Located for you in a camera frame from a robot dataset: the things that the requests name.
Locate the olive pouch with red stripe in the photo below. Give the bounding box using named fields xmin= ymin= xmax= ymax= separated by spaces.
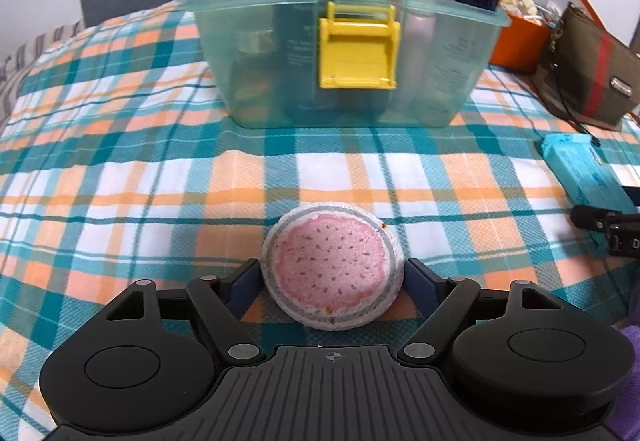
xmin=533 ymin=4 xmax=639 ymax=132

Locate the clear green plastic storage box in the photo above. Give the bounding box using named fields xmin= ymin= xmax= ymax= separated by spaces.
xmin=188 ymin=0 xmax=509 ymax=128

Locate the orange cardboard box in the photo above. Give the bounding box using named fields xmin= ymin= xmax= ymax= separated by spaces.
xmin=489 ymin=0 xmax=604 ymax=74

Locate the dark blue bottle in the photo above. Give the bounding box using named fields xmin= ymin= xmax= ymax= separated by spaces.
xmin=269 ymin=0 xmax=359 ymax=118

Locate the pink white round sponge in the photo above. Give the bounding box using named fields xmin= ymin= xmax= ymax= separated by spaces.
xmin=260 ymin=202 xmax=405 ymax=331

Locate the purple fuzzy cloth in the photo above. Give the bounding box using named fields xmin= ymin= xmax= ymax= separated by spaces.
xmin=608 ymin=325 xmax=640 ymax=441

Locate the yellow box latch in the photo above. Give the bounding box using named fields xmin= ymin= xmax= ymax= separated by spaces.
xmin=318 ymin=1 xmax=401 ymax=90

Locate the teal wet wipes pack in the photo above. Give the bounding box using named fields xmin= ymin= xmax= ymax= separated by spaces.
xmin=540 ymin=134 xmax=637 ymax=214

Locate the white translucent bottle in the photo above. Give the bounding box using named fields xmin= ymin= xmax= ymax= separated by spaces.
xmin=392 ymin=0 xmax=438 ymax=113

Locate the cream scrunchie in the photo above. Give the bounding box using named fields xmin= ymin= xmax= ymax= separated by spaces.
xmin=499 ymin=0 xmax=542 ymax=25

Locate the plaid teal orange blanket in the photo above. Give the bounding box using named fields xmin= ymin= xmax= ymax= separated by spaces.
xmin=1 ymin=2 xmax=639 ymax=440

